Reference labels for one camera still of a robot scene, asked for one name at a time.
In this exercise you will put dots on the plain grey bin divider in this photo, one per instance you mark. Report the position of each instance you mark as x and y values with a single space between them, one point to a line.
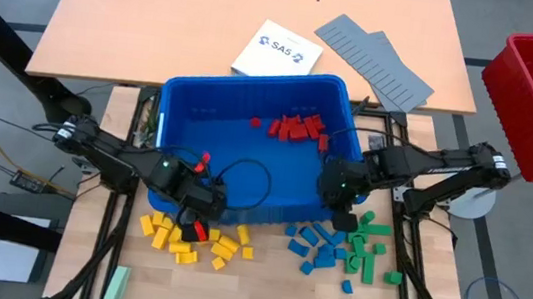
384 36

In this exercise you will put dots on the red foam arch block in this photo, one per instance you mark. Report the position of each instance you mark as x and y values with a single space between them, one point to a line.
294 121

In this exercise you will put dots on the grey flat sheet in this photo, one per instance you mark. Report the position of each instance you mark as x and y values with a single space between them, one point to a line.
375 142

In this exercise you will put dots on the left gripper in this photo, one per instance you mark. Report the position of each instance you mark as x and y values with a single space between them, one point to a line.
186 188

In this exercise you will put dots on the white SA5 paper sheet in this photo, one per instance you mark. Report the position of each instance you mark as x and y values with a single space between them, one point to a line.
278 50

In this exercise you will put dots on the green foam long block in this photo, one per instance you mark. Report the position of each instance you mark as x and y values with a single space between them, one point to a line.
368 268
378 229

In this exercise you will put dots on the small red foam block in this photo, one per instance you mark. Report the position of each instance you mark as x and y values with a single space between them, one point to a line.
311 128

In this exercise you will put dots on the grey floor stand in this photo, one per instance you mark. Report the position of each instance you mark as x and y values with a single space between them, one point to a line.
7 261

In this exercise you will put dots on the slotted grey bin divider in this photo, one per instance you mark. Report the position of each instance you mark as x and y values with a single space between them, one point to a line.
358 49

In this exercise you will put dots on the grey metal pole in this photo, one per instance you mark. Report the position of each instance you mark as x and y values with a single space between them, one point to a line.
488 192

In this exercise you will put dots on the yellow foam rectangular block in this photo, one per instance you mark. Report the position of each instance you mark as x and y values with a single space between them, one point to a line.
175 234

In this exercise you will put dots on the large blue plastic bin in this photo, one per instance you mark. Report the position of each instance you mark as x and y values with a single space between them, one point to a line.
227 140

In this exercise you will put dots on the wooden desk top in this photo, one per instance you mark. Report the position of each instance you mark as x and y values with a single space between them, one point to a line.
184 34

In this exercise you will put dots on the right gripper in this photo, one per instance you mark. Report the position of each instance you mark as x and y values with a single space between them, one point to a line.
343 204

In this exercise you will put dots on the red foam cylinder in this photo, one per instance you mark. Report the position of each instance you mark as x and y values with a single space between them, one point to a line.
255 122

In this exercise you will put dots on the red clip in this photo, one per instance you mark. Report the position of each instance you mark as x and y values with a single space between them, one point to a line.
200 230

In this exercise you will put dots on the blue foam arch block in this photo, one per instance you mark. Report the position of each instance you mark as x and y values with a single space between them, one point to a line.
298 249

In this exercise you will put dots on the white round floor base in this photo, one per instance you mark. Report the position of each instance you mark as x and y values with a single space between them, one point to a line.
471 205

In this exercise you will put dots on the small black electronics box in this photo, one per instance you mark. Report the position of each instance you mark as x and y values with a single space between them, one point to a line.
27 181

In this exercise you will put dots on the pale green object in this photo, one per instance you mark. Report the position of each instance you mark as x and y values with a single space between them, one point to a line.
116 288

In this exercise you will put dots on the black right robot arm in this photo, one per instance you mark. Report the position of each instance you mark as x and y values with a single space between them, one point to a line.
446 162

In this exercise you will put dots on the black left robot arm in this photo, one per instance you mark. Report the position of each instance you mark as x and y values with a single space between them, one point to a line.
110 152

